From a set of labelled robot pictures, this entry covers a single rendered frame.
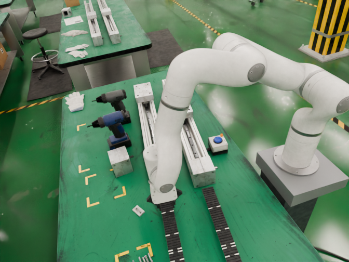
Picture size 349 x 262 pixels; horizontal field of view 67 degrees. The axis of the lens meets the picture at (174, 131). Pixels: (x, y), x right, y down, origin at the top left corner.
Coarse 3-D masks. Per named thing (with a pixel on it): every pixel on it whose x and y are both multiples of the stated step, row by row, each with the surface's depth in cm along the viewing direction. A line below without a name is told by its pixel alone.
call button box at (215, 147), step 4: (216, 136) 136; (220, 136) 136; (208, 140) 137; (212, 140) 134; (224, 140) 133; (208, 144) 139; (212, 144) 132; (216, 144) 132; (220, 144) 131; (224, 144) 131; (208, 148) 135; (212, 148) 131; (216, 148) 131; (220, 148) 131; (224, 148) 132; (212, 152) 133; (216, 152) 133; (220, 152) 133; (224, 152) 134
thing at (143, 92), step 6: (138, 84) 173; (144, 84) 172; (150, 84) 171; (138, 90) 167; (144, 90) 166; (150, 90) 165; (138, 96) 161; (144, 96) 161; (150, 96) 162; (138, 102) 163; (144, 102) 166
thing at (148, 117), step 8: (144, 104) 166; (152, 104) 160; (144, 112) 162; (152, 112) 154; (144, 120) 149; (152, 120) 155; (144, 128) 143; (152, 128) 147; (144, 136) 138; (152, 136) 142; (144, 144) 134
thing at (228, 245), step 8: (208, 192) 113; (208, 200) 110; (216, 200) 110; (208, 208) 107; (216, 208) 107; (216, 216) 104; (216, 224) 102; (224, 224) 101; (224, 232) 99; (224, 240) 96; (232, 240) 96; (224, 248) 94; (232, 248) 94; (232, 256) 92
